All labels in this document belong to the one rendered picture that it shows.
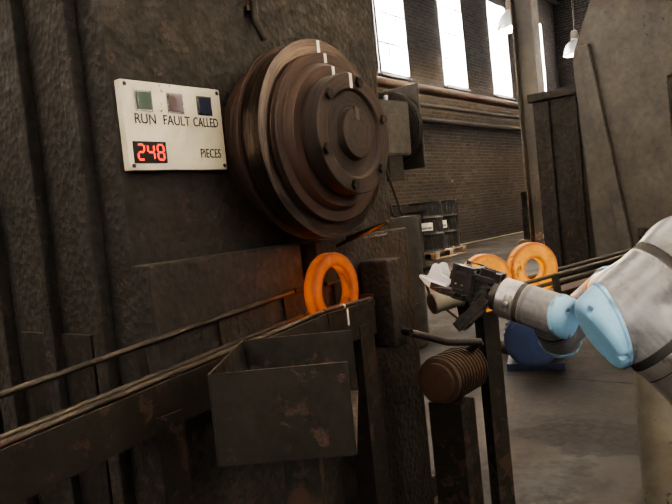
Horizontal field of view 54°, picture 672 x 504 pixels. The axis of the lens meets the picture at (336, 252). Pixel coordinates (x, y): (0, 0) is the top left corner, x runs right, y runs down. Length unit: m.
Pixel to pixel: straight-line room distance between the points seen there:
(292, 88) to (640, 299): 0.87
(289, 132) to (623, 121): 2.90
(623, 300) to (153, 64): 1.02
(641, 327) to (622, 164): 3.15
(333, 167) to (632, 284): 0.72
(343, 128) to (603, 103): 2.83
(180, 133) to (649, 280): 0.95
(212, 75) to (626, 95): 2.93
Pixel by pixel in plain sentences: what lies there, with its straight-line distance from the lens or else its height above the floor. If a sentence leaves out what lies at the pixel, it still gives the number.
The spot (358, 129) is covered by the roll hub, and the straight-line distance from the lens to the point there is 1.57.
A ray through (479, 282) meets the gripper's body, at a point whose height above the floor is 0.74.
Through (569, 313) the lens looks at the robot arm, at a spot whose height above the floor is 0.68.
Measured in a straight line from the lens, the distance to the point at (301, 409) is 0.99.
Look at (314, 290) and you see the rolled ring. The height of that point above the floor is 0.76.
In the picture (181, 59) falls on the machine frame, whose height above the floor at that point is 1.30.
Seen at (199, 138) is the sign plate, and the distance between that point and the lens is 1.50.
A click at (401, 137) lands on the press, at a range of 9.81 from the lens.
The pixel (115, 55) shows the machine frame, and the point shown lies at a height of 1.29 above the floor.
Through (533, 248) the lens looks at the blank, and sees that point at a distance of 1.97.
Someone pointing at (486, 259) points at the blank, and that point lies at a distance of 1.89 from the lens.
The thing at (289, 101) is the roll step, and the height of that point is 1.19.
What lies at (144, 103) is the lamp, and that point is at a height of 1.19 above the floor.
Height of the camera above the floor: 0.93
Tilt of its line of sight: 3 degrees down
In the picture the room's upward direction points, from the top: 6 degrees counter-clockwise
